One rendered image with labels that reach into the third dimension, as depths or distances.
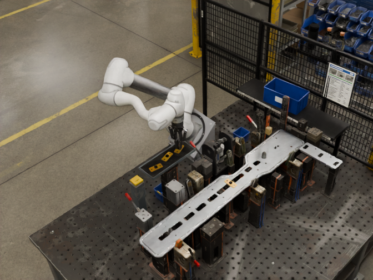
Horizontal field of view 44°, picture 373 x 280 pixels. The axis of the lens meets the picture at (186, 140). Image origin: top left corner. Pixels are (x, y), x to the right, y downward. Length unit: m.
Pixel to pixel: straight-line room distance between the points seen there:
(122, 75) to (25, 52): 3.81
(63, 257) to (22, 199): 1.54
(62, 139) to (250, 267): 2.81
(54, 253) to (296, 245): 1.56
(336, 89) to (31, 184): 2.92
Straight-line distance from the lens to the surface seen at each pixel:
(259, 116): 3.20
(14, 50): 6.92
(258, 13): 5.19
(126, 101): 2.99
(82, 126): 5.19
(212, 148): 2.96
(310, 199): 3.38
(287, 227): 3.19
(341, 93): 3.44
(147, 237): 2.74
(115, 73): 3.10
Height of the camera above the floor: 3.18
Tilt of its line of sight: 41 degrees down
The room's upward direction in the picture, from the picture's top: 3 degrees counter-clockwise
